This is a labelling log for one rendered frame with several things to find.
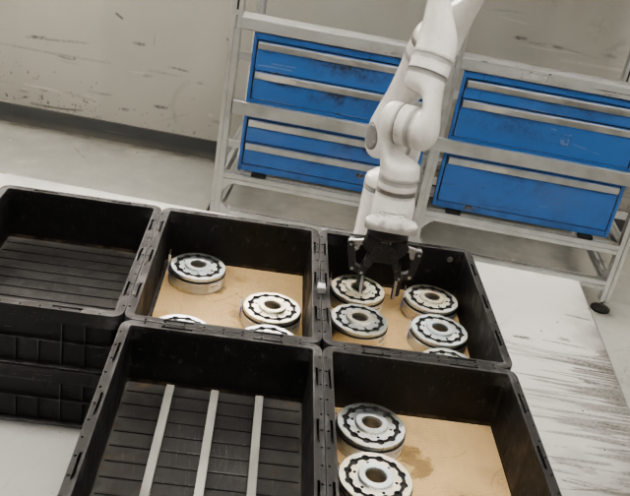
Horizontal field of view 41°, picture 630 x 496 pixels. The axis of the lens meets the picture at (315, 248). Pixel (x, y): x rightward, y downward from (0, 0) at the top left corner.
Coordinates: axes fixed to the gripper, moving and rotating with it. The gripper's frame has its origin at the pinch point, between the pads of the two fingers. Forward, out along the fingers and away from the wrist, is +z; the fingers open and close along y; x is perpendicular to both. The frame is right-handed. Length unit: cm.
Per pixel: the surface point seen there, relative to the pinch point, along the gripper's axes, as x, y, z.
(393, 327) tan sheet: 4.3, -4.0, 5.3
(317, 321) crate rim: 24.0, 9.4, -4.3
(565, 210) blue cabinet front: -181, -76, 42
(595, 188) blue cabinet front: -180, -85, 31
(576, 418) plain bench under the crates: 2.3, -41.6, 19.2
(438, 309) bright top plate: -0.2, -11.9, 2.5
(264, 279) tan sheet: -3.6, 21.4, 4.3
